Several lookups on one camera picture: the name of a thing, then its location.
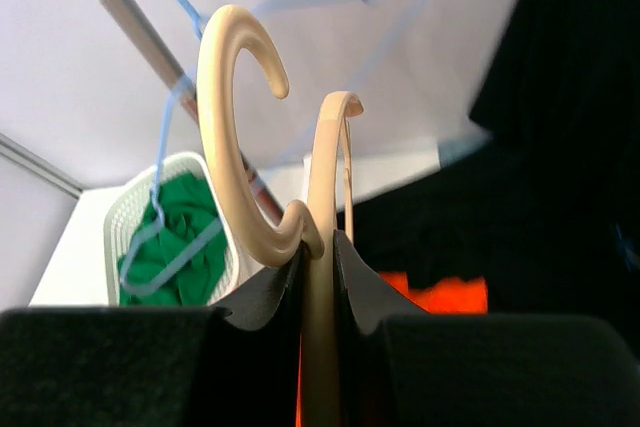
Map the green t shirt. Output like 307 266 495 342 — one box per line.
119 172 227 306

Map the white plastic basket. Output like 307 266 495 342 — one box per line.
103 151 252 306

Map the white metal clothes rack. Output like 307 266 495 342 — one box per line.
98 0 284 222

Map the black t shirt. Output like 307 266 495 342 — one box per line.
354 0 639 350

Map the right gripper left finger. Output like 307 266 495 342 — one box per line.
1 252 304 426

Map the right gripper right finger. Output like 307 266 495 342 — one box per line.
333 231 639 426

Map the orange t shirt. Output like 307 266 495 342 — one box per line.
295 270 489 427

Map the light blue wire hanger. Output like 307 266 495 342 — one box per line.
117 0 432 297

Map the beige wooden hanger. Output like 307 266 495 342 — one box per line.
196 5 364 426

